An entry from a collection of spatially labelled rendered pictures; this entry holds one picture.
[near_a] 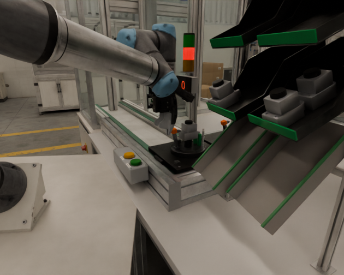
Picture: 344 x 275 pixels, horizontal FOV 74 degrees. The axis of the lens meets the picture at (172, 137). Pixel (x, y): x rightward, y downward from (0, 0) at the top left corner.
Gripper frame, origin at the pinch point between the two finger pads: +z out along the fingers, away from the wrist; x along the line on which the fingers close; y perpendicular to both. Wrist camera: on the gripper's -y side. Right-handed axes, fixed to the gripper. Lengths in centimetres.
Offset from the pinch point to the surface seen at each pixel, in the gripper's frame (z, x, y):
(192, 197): 18.5, 16.5, 0.4
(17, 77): 45, -813, 98
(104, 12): -53, -105, -7
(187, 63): -22.9, -17.2, -18.2
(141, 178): 15.2, 2.0, 12.6
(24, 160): 21, -50, 51
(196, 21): -39.8, -17.5, -22.3
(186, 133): 1.1, 2.1, -6.0
